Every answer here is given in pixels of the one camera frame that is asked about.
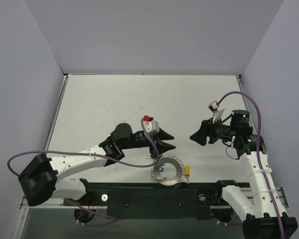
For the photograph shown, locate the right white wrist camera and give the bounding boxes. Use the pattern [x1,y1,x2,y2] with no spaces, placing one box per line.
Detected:
[208,101,225,123]

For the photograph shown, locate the yellow tagged key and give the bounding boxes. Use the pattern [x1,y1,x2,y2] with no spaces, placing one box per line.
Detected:
[184,165,190,184]

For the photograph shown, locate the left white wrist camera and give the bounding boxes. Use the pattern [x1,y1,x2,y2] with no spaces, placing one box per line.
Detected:
[143,116,160,136]

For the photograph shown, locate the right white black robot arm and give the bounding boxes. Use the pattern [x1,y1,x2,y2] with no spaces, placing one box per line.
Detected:
[190,110,298,239]

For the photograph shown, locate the large silver keyring disc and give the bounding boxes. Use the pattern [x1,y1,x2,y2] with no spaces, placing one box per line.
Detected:
[150,156,185,187]

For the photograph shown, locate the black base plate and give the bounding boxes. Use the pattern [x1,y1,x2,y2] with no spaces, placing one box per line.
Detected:
[74,180,233,222]

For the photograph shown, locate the aluminium front rail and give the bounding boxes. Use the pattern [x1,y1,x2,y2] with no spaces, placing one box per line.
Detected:
[20,187,289,209]

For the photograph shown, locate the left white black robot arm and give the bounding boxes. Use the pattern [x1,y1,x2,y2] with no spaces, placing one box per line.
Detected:
[18,120,176,207]

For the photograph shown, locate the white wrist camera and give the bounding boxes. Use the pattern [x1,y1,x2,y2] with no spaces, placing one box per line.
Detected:
[208,101,225,123]
[143,116,160,136]

